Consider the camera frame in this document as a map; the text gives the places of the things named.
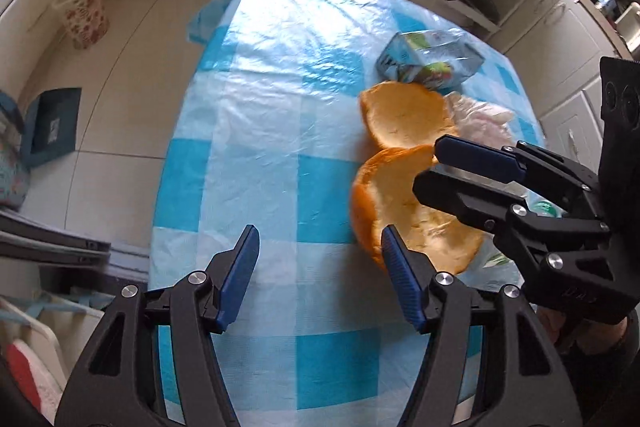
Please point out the orange peel piece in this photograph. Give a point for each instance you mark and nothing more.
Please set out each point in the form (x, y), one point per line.
(405, 115)
(382, 195)

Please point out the drying rack with cloths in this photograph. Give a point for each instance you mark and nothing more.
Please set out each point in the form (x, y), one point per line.
(41, 340)

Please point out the green white juice carton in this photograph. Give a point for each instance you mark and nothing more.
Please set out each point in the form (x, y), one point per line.
(435, 59)

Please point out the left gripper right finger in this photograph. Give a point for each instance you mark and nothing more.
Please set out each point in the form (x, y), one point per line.
(411, 274)

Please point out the clear plastic bottle green cap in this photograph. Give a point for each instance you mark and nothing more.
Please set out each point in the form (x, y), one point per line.
(542, 207)

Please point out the blue box on floor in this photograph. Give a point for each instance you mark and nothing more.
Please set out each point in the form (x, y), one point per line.
(50, 126)

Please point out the person's right hand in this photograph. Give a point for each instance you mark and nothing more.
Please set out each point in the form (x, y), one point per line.
(590, 337)

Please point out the floral bag on floor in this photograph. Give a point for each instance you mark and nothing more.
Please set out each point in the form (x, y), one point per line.
(15, 176)

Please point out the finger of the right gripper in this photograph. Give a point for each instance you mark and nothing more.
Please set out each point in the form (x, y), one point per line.
(479, 159)
(474, 204)

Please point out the floral waste basket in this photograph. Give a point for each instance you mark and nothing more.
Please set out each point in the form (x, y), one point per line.
(84, 21)

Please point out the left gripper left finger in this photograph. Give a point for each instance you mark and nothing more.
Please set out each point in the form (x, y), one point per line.
(229, 274)

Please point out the blue checked plastic tablecloth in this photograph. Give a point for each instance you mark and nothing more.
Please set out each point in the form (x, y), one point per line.
(270, 134)

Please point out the white plastic bag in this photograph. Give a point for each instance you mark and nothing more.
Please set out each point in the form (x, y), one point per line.
(480, 122)

